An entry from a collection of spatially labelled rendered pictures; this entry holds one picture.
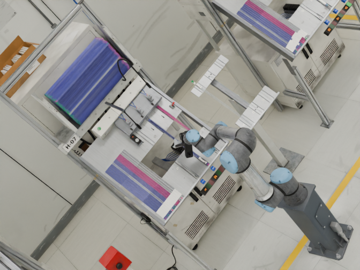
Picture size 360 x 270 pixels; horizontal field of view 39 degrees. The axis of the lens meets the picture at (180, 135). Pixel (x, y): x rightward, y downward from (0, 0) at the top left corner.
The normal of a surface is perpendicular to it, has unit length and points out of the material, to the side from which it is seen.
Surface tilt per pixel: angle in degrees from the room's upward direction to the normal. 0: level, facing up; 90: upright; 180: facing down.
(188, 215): 92
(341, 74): 0
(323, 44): 90
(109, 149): 44
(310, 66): 90
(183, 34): 90
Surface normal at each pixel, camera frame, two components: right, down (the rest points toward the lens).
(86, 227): -0.55, -0.60
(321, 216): 0.70, 0.06
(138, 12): 0.57, 0.25
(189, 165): 0.00, -0.25
